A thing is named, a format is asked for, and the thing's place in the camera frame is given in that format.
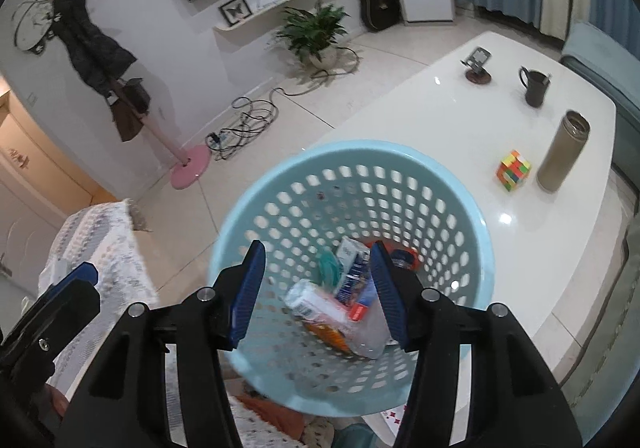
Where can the light switch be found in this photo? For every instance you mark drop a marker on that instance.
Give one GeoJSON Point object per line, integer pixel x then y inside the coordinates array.
{"type": "Point", "coordinates": [32, 99]}

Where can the blue white carton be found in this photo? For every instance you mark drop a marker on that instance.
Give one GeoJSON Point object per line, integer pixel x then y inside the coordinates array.
{"type": "Point", "coordinates": [352, 273]}

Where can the striped woven cloth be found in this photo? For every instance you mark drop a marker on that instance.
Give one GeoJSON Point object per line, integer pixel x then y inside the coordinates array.
{"type": "Point", "coordinates": [100, 238]}

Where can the teal plastic wrapper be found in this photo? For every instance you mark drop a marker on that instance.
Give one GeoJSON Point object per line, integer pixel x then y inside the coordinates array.
{"type": "Point", "coordinates": [330, 270]}

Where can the orange fabric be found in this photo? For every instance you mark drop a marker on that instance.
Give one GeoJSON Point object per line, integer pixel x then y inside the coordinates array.
{"type": "Point", "coordinates": [270, 413]}

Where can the coat rack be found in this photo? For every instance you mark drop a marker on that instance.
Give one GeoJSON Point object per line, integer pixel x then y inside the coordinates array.
{"type": "Point", "coordinates": [190, 168]}

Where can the black jacket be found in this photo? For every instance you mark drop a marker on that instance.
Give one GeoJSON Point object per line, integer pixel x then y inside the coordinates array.
{"type": "Point", "coordinates": [90, 48]}

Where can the white paper red stars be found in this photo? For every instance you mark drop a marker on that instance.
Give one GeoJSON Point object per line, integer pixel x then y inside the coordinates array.
{"type": "Point", "coordinates": [395, 418]}

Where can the light blue plastic basket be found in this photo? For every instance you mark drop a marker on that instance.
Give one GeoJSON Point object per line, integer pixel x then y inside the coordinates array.
{"type": "Point", "coordinates": [310, 188]}

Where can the phone stand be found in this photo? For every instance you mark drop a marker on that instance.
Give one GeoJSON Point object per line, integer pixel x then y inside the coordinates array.
{"type": "Point", "coordinates": [477, 66]}

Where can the red white small box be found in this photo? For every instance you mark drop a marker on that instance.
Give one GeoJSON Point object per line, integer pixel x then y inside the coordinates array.
{"type": "Point", "coordinates": [359, 313]}

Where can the potted green plant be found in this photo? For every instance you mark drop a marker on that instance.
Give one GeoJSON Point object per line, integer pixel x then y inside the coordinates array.
{"type": "Point", "coordinates": [310, 31]}

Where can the grey blue sofa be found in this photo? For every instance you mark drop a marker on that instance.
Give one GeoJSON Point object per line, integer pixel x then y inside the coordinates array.
{"type": "Point", "coordinates": [600, 63]}

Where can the orange paper cup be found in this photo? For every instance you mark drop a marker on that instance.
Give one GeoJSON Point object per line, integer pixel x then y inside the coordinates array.
{"type": "Point", "coordinates": [330, 339]}

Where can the white door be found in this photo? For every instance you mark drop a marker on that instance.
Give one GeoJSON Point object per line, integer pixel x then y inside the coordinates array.
{"type": "Point", "coordinates": [20, 228]}

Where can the person's left hand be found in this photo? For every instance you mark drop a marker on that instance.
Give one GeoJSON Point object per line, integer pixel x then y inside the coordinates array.
{"type": "Point", "coordinates": [57, 405]}

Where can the clear plastic bottle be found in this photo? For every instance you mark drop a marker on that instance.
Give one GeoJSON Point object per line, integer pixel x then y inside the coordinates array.
{"type": "Point", "coordinates": [370, 340]}

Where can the black bag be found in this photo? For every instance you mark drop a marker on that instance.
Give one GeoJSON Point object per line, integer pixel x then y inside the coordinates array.
{"type": "Point", "coordinates": [137, 96]}

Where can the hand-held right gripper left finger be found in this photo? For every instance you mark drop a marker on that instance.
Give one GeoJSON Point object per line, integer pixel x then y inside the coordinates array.
{"type": "Point", "coordinates": [247, 298]}

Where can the brown bag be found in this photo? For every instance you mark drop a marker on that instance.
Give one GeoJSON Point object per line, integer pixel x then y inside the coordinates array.
{"type": "Point", "coordinates": [127, 126]}

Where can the power strip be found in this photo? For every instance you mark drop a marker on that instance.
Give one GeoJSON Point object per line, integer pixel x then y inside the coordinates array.
{"type": "Point", "coordinates": [218, 138]}

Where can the black mug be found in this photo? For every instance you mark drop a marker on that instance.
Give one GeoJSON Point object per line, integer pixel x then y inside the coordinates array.
{"type": "Point", "coordinates": [536, 88]}

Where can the colourful puzzle cube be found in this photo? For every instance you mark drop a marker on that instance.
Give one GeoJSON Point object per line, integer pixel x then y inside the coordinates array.
{"type": "Point", "coordinates": [514, 171]}

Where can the white low wall shelf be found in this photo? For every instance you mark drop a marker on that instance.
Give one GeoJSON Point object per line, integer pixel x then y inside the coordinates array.
{"type": "Point", "coordinates": [280, 8]}

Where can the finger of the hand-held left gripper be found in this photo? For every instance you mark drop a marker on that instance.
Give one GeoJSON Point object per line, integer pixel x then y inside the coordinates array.
{"type": "Point", "coordinates": [77, 274]}

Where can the framed butterfly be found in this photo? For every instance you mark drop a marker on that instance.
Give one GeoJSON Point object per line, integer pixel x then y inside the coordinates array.
{"type": "Point", "coordinates": [235, 11]}

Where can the olive steel thermos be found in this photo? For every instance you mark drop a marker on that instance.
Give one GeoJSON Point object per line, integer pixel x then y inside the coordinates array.
{"type": "Point", "coordinates": [562, 153]}

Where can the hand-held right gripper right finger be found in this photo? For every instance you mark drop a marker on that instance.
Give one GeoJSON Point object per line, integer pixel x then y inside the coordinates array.
{"type": "Point", "coordinates": [390, 298]}

